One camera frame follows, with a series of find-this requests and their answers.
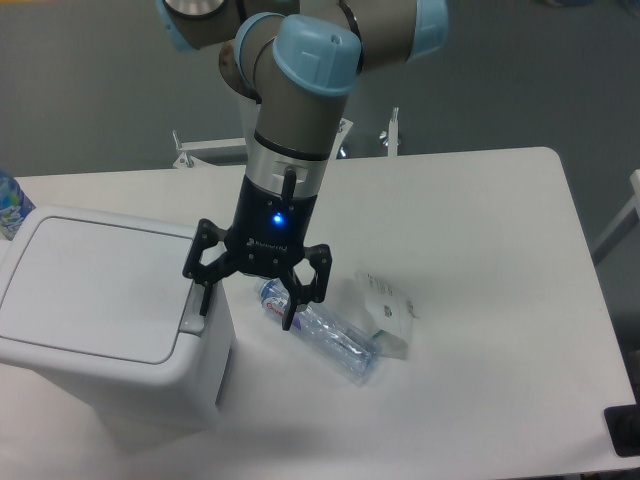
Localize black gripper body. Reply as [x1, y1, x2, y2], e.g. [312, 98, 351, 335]
[224, 177, 317, 278]

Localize white push-lid trash can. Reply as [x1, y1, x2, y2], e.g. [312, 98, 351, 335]
[1, 206, 235, 430]

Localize white crumpled paper carton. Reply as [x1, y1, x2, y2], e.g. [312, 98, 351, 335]
[355, 270, 417, 360]

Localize clear plastic water bottle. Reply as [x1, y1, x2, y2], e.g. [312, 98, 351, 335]
[254, 279, 380, 384]

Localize black clamp at table edge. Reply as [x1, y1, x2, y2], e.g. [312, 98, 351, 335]
[604, 404, 639, 458]

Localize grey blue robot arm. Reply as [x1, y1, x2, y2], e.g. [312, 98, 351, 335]
[156, 1, 449, 329]

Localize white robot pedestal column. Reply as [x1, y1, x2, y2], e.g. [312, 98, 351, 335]
[218, 40, 260, 158]

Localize white frame at right edge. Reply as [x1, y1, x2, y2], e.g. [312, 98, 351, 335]
[591, 169, 639, 265]

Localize white metal base frame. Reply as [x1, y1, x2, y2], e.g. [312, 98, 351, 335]
[172, 106, 402, 169]

